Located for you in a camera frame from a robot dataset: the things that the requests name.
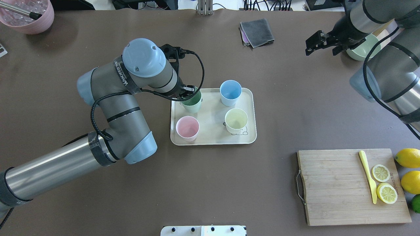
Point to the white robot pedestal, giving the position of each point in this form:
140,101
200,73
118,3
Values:
202,230

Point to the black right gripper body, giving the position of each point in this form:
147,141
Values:
339,33

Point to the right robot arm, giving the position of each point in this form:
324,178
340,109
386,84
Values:
388,78

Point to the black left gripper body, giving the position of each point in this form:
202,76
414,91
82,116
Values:
181,90

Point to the green cup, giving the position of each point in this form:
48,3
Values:
193,105

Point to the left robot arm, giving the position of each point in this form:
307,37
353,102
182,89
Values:
120,129

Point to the pink bowl with ice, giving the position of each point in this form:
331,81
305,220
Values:
27,25

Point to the aluminium frame post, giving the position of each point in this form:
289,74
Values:
205,7

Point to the metal tube black cap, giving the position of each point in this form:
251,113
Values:
19,11

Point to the cream rabbit tray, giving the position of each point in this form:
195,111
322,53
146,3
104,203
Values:
211,120

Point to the wooden cutting board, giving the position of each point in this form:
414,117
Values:
336,190

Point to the blue cup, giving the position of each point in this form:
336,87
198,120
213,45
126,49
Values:
230,92

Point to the pink cup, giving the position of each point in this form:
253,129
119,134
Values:
187,127

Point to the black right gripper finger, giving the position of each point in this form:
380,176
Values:
310,50
338,49

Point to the yellow lemon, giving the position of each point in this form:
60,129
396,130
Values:
408,157
411,182

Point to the mint green bowl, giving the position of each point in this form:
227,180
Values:
360,52

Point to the cream cup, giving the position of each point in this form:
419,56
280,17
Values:
235,120

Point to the lemon half slice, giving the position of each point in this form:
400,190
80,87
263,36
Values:
380,173
386,193

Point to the green lime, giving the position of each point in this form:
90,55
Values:
415,203

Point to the grey folded cloth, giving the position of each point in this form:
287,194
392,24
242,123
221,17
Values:
256,33

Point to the yellow plastic knife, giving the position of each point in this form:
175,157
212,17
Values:
371,182

